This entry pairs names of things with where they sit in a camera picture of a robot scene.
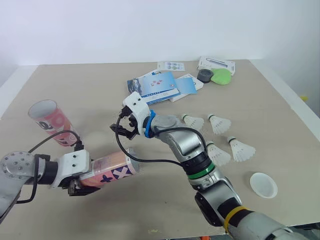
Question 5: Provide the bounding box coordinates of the booklet with car picture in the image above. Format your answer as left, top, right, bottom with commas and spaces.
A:
126, 70, 161, 96

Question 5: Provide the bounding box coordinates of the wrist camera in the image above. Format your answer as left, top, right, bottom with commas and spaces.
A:
122, 91, 154, 137
51, 149, 92, 189

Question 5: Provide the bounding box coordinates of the green round sponge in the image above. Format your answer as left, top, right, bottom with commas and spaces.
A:
210, 68, 233, 87

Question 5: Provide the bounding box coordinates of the black cable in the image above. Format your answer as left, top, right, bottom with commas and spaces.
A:
115, 112, 209, 167
16, 130, 84, 204

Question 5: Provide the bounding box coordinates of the pink tube with ring print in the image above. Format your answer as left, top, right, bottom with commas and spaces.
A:
27, 99, 81, 149

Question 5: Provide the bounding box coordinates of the white card with round stickers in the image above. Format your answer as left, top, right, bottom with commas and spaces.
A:
157, 60, 186, 72

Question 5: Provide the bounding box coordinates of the blue booklet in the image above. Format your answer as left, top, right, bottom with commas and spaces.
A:
139, 71, 182, 100

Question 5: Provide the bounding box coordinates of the white shuttlecock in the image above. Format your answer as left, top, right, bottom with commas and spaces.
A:
207, 114, 232, 136
205, 141, 232, 167
181, 113, 205, 131
226, 136, 257, 163

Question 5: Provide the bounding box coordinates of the blue card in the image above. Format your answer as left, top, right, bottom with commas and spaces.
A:
175, 76, 199, 96

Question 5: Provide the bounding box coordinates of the pink tube with cross print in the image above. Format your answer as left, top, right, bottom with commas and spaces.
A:
79, 147, 142, 189

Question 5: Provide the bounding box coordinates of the white round lid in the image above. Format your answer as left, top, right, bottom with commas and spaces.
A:
249, 171, 279, 199

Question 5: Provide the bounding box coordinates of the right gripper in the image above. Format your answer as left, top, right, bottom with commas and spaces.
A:
109, 105, 141, 141

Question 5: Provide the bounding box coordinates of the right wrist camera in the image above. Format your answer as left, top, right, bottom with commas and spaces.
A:
122, 91, 154, 137

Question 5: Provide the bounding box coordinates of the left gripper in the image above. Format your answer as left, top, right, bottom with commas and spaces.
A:
65, 174, 102, 197

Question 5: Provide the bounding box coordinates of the white and blue flat box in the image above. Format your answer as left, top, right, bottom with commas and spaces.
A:
169, 73, 205, 103

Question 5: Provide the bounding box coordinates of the long white box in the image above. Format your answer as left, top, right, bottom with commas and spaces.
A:
195, 55, 237, 77

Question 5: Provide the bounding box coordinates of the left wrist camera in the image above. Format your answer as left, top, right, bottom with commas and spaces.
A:
51, 149, 92, 189

